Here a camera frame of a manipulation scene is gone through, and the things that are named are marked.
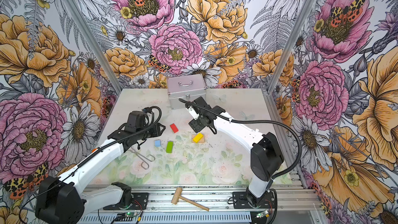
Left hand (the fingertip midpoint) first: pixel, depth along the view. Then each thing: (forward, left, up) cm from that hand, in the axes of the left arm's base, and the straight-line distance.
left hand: (161, 132), depth 83 cm
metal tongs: (-8, +8, -14) cm, 18 cm away
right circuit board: (-35, -48, -13) cm, 61 cm away
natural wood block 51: (+1, -21, -12) cm, 24 cm away
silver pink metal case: (+33, -13, 0) cm, 36 cm away
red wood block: (+10, -4, -13) cm, 17 cm away
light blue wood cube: (0, +5, -13) cm, 14 cm away
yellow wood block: (+3, -19, -11) cm, 22 cm away
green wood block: (-2, -2, -13) cm, 13 cm away
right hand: (+3, -20, +1) cm, 20 cm away
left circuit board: (-34, +11, -13) cm, 38 cm away
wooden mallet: (-27, -9, -11) cm, 31 cm away
